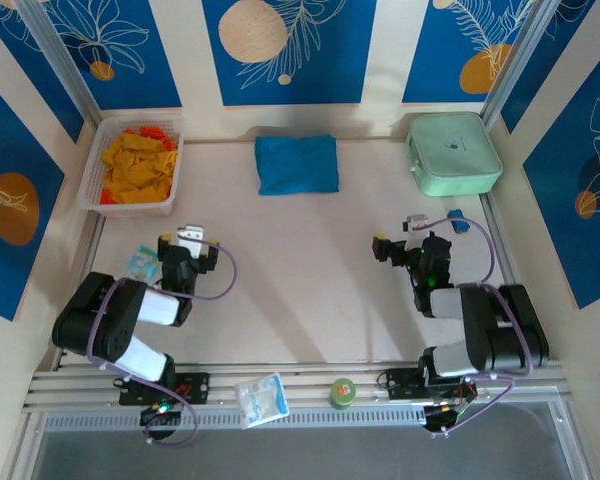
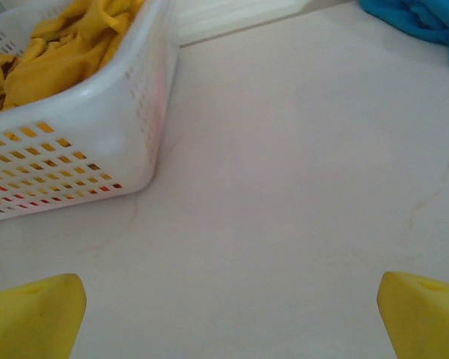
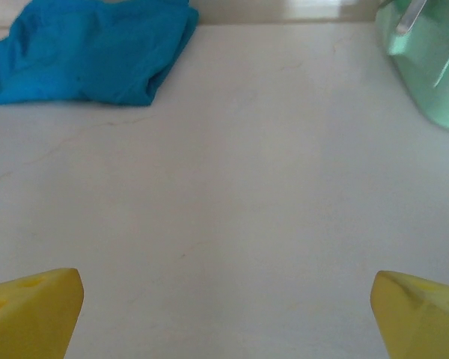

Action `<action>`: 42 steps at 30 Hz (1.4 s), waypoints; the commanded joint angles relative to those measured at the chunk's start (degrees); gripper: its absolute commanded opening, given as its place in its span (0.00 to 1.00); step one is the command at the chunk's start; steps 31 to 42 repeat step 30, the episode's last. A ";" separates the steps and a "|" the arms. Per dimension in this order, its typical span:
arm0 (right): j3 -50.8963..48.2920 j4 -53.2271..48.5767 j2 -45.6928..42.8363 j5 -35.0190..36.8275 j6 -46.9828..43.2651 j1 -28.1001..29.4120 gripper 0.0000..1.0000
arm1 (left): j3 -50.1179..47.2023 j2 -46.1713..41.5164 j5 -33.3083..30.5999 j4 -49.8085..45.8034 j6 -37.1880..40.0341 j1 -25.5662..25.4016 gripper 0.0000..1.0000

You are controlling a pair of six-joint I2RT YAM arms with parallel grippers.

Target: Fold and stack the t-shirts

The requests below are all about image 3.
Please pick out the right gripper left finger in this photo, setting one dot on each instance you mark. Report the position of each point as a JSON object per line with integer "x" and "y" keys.
{"x": 30, "y": 318}

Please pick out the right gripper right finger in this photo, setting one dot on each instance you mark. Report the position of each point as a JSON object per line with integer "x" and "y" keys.
{"x": 423, "y": 321}

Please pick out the blue t-shirt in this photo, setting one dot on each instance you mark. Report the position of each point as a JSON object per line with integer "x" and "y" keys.
{"x": 90, "y": 56}

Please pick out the mint green zip case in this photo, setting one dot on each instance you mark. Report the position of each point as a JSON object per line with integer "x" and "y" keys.
{"x": 426, "y": 67}

